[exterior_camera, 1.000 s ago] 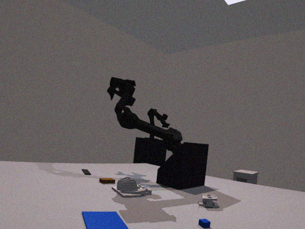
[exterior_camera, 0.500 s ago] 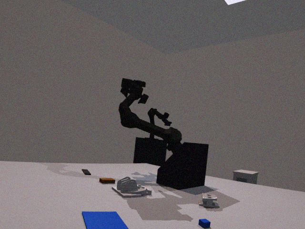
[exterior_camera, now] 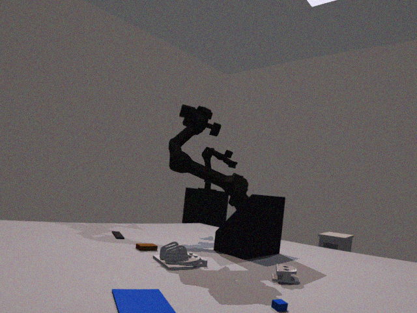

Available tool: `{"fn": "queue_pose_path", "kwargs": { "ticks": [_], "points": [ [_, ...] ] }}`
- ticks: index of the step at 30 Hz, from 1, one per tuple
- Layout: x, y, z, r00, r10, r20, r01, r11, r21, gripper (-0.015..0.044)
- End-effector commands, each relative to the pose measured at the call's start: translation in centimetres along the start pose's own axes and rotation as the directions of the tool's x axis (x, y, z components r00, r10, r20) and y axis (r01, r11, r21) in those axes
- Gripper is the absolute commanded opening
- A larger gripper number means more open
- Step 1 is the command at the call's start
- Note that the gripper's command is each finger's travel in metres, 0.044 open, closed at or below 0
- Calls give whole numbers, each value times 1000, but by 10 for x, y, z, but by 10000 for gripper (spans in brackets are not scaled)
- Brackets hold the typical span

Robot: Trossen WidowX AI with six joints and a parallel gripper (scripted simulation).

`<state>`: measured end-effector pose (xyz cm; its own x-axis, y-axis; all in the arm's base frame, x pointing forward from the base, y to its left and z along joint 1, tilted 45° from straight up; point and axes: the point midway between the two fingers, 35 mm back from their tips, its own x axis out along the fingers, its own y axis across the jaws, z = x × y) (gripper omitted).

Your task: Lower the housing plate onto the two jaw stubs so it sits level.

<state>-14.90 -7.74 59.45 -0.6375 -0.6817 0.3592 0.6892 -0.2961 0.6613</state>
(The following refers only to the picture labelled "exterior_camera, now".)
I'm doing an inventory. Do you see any brown flat block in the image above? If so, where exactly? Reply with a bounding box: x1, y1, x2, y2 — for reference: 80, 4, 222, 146
136, 243, 158, 251

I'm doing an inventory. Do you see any blue flat rectangular plate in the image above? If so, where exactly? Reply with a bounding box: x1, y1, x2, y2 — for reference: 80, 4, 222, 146
112, 289, 176, 313

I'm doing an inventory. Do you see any blue block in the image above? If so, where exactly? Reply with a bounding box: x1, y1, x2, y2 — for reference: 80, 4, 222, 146
271, 299, 288, 312

